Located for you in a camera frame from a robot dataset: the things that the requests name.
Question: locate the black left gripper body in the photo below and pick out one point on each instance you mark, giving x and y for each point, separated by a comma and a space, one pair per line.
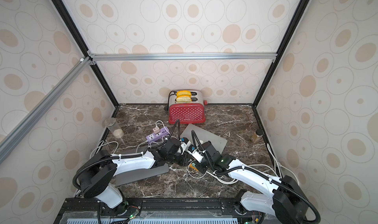
177, 158

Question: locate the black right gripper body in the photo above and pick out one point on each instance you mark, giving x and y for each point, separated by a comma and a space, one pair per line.
202, 161

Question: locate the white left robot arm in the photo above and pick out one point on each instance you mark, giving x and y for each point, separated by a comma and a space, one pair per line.
93, 178

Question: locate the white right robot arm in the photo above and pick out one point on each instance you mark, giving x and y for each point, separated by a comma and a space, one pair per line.
281, 197

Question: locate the beige charger plug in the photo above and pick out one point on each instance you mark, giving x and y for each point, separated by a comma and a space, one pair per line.
156, 130

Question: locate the silver apple laptop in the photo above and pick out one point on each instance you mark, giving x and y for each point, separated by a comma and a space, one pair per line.
218, 142

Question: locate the dark grey laptop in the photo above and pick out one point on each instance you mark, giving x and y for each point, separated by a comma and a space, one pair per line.
141, 173

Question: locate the purple power strip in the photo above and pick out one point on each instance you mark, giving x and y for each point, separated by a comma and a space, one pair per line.
155, 137

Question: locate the orange power strip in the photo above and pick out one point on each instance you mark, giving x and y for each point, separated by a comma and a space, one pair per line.
193, 166

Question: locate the red polka dot toaster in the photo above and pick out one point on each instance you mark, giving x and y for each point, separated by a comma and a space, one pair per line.
188, 113

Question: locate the amber spice jar black lid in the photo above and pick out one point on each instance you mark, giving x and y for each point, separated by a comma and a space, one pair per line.
257, 135

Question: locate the yellow toast slice front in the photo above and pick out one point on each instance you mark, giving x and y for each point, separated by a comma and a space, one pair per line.
183, 99

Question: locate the yellow toast slice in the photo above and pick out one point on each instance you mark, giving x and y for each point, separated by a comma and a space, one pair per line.
183, 99
183, 93

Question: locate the clear glass jar with powder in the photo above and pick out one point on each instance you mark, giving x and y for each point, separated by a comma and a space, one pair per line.
113, 126

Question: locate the yellow toast slice back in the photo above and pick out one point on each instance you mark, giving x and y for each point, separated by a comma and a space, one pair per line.
183, 93

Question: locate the horizontal aluminium bar back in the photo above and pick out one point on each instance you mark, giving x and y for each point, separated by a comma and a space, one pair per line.
181, 56

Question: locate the diagonal aluminium bar left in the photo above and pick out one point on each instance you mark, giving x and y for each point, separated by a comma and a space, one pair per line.
21, 130

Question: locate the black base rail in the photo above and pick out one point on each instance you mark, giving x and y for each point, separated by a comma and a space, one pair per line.
160, 211

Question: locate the black corner frame post left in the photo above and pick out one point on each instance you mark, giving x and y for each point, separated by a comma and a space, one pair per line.
82, 45

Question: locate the black corner frame post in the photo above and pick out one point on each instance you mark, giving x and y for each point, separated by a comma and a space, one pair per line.
82, 45
299, 11

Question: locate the black corner frame post right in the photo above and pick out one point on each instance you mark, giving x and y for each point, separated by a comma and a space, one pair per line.
299, 11

